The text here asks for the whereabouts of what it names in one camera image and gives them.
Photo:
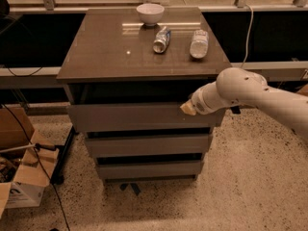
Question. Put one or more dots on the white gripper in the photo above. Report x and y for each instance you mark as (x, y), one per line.
(199, 104)

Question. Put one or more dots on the grey top drawer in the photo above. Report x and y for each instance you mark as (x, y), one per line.
(139, 116)

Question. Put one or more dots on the grey drawer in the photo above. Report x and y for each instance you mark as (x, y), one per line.
(139, 116)
(156, 145)
(150, 170)

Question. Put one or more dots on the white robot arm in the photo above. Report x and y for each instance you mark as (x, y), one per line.
(235, 87)

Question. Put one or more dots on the grey middle drawer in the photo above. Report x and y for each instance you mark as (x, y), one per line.
(156, 145)

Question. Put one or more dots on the grey bottom drawer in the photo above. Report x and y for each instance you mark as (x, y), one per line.
(150, 170)

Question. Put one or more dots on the grey drawer cabinet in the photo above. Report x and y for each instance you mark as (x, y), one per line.
(112, 61)

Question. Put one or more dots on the open cardboard box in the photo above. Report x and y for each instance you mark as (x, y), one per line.
(28, 160)

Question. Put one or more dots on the white plastic bottle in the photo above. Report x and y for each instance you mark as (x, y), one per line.
(199, 44)

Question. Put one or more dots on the crushed silver blue can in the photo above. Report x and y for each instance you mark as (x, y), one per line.
(161, 41)

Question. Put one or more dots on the white ceramic bowl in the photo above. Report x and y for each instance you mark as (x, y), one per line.
(150, 14)

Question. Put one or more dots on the black stand base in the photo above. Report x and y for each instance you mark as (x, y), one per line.
(57, 176)

